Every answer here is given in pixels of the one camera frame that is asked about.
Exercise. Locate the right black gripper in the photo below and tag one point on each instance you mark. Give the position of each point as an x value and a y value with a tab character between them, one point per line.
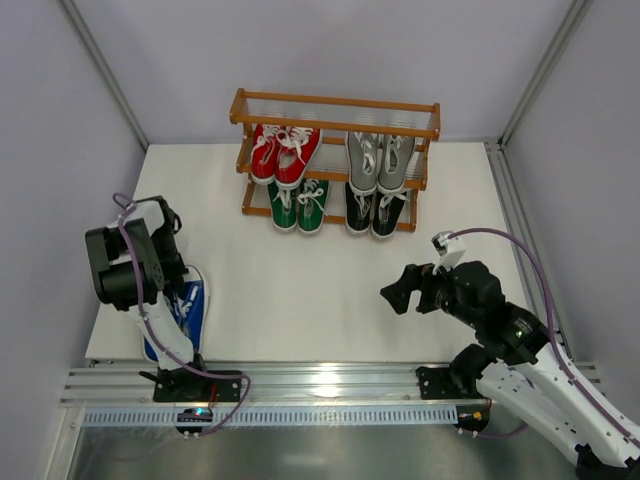
426	290

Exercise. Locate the black sneaker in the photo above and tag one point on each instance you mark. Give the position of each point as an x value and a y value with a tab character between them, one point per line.
358	211
388	208

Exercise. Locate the green sneaker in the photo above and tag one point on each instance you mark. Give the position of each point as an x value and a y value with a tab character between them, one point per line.
283	207
311	199

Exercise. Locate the grey sneaker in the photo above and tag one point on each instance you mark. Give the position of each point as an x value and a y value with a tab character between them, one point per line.
397	152
362	153

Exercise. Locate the red sneaker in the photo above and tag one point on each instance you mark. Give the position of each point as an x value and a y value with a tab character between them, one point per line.
297	147
264	153

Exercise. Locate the blue sneaker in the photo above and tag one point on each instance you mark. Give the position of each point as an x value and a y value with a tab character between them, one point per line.
189	306
148	352

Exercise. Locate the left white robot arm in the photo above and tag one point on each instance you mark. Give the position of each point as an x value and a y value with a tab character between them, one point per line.
136	267

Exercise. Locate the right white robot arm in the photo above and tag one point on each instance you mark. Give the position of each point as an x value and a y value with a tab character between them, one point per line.
515	362

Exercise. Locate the wooden shoe shelf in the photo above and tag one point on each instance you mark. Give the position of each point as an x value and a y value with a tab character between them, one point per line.
335	117

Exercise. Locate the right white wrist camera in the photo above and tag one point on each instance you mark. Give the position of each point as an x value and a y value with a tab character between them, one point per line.
450	249

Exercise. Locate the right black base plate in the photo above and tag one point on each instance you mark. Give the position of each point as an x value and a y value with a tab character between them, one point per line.
437	384

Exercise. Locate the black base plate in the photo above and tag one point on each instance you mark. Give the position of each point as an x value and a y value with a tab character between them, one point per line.
180	386
437	384

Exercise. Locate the aluminium right side rail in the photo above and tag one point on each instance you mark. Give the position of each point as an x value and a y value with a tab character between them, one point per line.
518	225

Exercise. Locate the aluminium rail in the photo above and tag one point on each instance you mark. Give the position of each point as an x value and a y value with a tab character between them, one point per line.
110	383
518	225

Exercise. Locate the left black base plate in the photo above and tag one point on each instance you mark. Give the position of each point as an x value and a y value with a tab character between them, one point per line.
180	386

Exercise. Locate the right aluminium corner post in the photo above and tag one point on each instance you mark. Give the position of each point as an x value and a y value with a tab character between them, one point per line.
543	70

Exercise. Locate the aluminium corner post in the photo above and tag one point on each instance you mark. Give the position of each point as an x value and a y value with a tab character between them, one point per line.
83	33
543	70

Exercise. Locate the aluminium front rail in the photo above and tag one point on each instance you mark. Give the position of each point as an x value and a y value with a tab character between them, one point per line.
110	383

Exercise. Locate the slotted grey cable duct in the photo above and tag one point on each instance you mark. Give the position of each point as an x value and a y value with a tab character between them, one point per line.
272	416

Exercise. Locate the left aluminium corner post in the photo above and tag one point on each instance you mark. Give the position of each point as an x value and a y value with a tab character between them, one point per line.
83	33

